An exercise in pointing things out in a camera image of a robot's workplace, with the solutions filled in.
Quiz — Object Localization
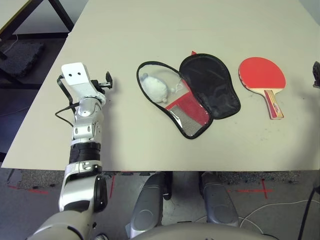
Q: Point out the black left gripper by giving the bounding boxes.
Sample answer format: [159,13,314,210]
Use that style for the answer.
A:
[90,71,114,95]

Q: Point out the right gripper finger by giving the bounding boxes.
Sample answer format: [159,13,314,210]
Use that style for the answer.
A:
[312,60,320,85]

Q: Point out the white plush keychain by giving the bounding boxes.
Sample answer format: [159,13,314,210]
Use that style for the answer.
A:
[139,72,184,104]

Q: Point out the red ping-pong paddle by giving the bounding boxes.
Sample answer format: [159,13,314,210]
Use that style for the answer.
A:
[238,56,287,121]

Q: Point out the red black paddle case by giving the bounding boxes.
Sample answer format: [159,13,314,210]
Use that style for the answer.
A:
[136,51,242,139]

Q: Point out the dark foam floor mat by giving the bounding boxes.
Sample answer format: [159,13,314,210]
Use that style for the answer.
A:
[0,41,46,79]

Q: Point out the short red floor tape strip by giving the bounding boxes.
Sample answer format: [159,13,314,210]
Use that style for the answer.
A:
[109,174,117,199]

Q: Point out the speckled grey foam floor mat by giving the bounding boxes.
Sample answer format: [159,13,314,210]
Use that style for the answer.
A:
[18,169,301,191]

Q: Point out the grey robot left leg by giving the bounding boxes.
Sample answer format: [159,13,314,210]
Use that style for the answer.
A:
[124,171,174,239]

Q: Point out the grey robot leg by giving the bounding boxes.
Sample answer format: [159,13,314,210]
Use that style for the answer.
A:
[124,171,174,239]
[199,171,240,228]

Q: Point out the long red floor tape line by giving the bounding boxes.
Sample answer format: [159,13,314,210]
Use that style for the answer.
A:
[6,184,50,196]

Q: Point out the grey robot right leg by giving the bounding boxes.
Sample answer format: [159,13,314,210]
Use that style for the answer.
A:
[199,171,240,228]

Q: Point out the grey robot torso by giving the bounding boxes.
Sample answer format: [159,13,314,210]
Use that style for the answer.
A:
[132,221,263,240]

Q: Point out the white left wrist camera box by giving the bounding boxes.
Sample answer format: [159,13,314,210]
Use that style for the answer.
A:
[61,62,98,98]

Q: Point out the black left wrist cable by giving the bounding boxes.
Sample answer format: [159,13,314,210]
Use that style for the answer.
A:
[54,73,81,126]

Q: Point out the black metal table frame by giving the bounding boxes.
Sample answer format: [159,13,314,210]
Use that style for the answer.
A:
[0,0,75,61]

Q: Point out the white floor cable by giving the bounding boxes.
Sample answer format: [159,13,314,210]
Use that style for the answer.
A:
[194,199,320,240]

